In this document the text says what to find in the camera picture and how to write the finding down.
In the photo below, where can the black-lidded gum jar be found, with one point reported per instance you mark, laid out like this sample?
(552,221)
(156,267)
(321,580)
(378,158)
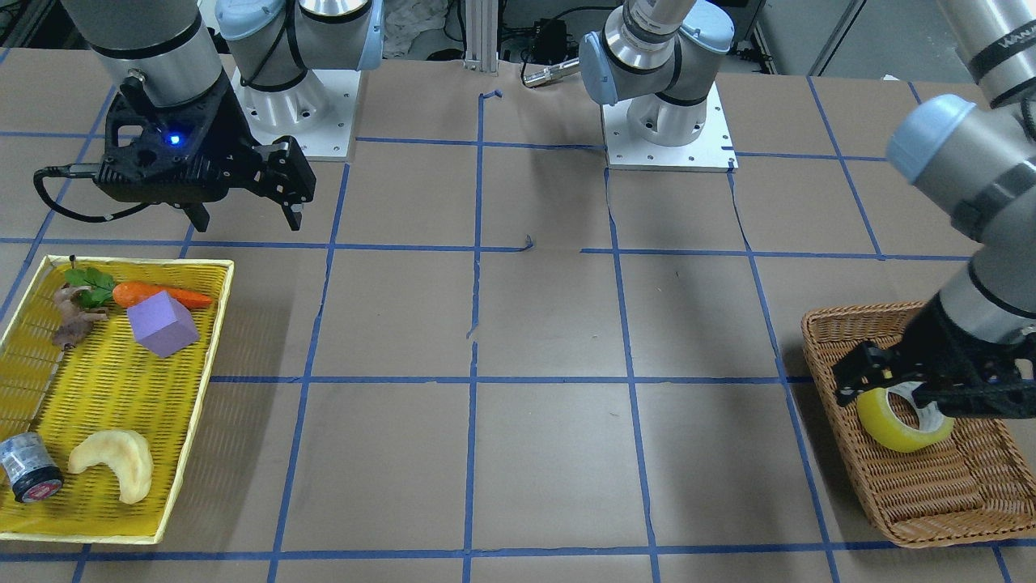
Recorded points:
(33,474)

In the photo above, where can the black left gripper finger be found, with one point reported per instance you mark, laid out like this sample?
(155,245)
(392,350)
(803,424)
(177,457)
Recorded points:
(845,394)
(927,393)

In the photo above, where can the brown wicker basket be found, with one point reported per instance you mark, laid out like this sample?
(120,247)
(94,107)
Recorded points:
(974,486)

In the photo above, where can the yellow clear tape roll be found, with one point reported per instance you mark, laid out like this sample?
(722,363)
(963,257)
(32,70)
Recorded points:
(876,414)

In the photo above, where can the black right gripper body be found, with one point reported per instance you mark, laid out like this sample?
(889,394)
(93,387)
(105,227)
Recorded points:
(229,129)

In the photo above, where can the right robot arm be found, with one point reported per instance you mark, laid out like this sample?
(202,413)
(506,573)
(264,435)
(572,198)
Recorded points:
(275,45)

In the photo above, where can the yellow plastic basket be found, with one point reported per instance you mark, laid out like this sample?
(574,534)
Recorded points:
(108,381)

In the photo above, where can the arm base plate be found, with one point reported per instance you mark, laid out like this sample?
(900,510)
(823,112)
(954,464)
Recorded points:
(320,112)
(664,146)

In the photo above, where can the purple foam cube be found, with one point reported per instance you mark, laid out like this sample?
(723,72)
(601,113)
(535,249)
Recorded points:
(162,325)

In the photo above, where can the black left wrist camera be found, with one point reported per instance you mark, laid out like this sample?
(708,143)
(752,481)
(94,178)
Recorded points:
(989,388)

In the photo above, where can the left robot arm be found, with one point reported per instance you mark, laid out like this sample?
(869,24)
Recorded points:
(976,164)

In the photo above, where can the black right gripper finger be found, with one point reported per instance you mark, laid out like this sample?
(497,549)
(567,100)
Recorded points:
(293,213)
(198,215)

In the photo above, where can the orange toy carrot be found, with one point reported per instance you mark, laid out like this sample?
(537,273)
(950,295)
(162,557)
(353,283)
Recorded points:
(131,293)

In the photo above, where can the aluminium frame post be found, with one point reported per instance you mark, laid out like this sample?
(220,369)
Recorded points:
(481,36)

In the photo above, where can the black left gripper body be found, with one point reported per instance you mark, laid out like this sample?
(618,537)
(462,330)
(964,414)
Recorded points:
(948,340)

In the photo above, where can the brown dried leaf toy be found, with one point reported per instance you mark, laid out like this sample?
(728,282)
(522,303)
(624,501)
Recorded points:
(82,301)

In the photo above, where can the pale croissant toy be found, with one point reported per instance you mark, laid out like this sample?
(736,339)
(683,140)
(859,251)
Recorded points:
(125,452)

